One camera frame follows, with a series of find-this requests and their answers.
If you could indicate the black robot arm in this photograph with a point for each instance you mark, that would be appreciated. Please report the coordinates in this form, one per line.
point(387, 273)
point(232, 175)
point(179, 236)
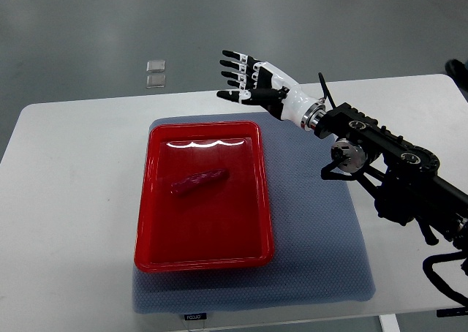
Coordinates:
point(401, 177)

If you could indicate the red plastic tray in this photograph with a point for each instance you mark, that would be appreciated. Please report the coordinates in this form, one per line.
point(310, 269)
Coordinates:
point(224, 224)

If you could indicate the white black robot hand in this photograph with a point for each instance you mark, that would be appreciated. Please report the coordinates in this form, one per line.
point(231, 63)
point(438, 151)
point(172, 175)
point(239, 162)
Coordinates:
point(281, 95)

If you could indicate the blue-grey mesh mat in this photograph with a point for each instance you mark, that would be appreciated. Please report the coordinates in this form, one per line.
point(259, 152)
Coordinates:
point(320, 254)

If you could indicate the upper metal floor plate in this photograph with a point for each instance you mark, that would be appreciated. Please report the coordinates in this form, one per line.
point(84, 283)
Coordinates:
point(156, 65)

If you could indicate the red pepper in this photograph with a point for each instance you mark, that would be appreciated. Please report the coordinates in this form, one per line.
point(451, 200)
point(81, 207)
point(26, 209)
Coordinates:
point(193, 181)

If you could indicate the metal floor plate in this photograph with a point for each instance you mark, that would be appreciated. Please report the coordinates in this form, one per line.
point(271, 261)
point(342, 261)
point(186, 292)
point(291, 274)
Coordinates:
point(156, 65)
point(156, 81)

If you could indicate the lower metal floor plate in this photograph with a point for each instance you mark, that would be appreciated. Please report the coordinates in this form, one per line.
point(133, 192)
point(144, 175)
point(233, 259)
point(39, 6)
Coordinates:
point(156, 81)

